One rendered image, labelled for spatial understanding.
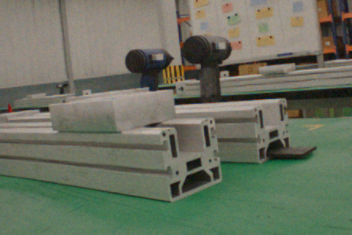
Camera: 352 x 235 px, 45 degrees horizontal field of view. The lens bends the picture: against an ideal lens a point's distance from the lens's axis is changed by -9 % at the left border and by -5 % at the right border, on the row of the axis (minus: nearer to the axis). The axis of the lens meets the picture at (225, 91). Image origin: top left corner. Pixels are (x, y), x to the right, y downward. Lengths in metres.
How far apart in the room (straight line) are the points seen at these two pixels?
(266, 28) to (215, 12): 0.65
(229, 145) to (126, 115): 0.19
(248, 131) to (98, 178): 0.23
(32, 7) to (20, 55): 1.47
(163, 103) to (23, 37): 12.55
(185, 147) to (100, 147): 0.12
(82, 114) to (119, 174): 0.10
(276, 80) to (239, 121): 1.66
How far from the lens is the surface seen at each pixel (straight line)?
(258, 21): 4.00
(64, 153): 0.67
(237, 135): 0.66
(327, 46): 11.35
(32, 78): 13.09
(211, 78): 0.92
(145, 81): 1.09
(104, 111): 0.56
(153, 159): 0.51
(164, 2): 9.25
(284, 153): 0.66
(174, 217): 0.46
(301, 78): 2.23
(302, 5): 3.72
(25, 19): 13.26
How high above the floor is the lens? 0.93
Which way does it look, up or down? 3 degrees down
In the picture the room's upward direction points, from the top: 7 degrees counter-clockwise
